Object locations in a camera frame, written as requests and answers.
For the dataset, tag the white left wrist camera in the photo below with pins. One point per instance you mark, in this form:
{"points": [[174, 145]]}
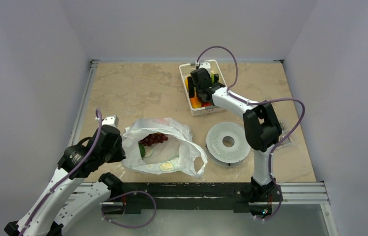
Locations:
{"points": [[111, 121]]}

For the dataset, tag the dark red fake grapes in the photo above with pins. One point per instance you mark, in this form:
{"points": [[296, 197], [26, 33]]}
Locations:
{"points": [[152, 139]]}

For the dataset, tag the clear plastic screw box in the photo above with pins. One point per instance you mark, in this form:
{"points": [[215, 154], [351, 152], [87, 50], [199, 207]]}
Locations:
{"points": [[288, 141]]}

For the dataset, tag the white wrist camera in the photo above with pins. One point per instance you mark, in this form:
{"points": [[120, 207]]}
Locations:
{"points": [[204, 64], [111, 121]]}

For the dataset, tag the white round fake fruit slice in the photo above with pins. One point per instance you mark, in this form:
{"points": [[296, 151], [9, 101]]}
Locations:
{"points": [[167, 167]]}

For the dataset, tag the white round perforated plate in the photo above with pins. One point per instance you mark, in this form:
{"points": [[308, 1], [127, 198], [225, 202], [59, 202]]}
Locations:
{"points": [[226, 144]]}

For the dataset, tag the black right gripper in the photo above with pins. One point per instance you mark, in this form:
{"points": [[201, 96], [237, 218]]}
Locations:
{"points": [[201, 79]]}

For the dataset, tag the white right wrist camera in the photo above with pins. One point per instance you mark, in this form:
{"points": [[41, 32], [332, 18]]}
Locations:
{"points": [[204, 64]]}

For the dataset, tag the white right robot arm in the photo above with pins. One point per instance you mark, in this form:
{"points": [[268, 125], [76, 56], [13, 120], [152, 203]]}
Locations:
{"points": [[261, 125]]}

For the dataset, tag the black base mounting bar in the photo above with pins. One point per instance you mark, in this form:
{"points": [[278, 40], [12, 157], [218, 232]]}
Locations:
{"points": [[239, 197]]}

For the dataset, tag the aluminium table edge rail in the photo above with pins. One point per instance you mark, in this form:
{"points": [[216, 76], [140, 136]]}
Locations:
{"points": [[78, 123]]}

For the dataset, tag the white plastic bag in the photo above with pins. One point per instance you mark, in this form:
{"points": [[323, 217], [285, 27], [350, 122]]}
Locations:
{"points": [[179, 149]]}

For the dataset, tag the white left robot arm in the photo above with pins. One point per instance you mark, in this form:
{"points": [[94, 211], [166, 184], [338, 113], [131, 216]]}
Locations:
{"points": [[51, 215]]}

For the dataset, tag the green fake leaf fruit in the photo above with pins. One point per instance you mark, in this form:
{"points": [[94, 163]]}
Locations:
{"points": [[142, 150]]}

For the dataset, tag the yellow fake fruit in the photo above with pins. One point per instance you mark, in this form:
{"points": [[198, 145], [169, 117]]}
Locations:
{"points": [[186, 84]]}

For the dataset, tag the aluminium front frame rail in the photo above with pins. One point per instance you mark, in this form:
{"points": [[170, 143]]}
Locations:
{"points": [[293, 192]]}

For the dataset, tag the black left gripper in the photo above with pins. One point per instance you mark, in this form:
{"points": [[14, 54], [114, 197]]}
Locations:
{"points": [[121, 154]]}

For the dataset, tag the white perforated plastic basket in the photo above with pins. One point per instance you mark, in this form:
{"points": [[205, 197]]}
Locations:
{"points": [[185, 70]]}

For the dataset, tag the orange fake papaya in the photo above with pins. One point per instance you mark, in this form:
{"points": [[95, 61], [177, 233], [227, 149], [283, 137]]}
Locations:
{"points": [[195, 102]]}

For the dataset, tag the red fake apple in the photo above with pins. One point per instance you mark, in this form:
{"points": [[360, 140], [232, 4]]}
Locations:
{"points": [[206, 104]]}

